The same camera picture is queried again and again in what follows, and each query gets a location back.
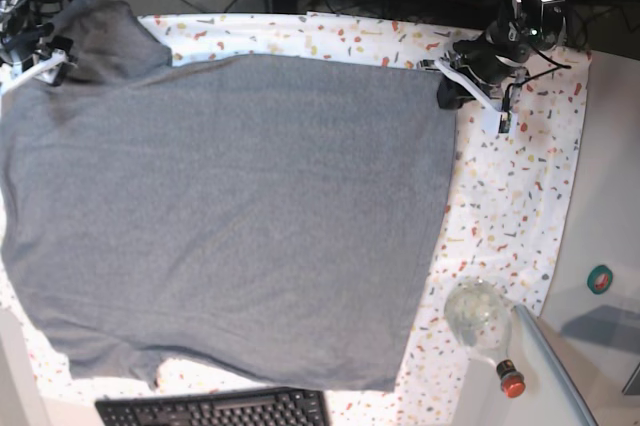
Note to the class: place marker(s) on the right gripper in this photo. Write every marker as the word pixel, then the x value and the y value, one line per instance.
pixel 19 46

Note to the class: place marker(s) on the clear bottle with orange cap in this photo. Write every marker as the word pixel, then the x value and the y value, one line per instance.
pixel 480 319

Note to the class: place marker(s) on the terrazzo patterned tablecloth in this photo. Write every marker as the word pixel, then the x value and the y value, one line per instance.
pixel 507 202

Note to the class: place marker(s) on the grey t-shirt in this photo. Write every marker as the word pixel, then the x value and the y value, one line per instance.
pixel 272 216

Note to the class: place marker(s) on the grey metal bar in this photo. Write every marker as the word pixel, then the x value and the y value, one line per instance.
pixel 551 397

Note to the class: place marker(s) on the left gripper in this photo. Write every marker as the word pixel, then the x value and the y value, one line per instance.
pixel 485 62

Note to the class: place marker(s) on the green tape roll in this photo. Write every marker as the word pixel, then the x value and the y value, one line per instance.
pixel 600 279

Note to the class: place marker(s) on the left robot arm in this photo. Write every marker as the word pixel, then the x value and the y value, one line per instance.
pixel 540 23

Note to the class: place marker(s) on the black keyboard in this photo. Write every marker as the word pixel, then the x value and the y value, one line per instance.
pixel 271 406

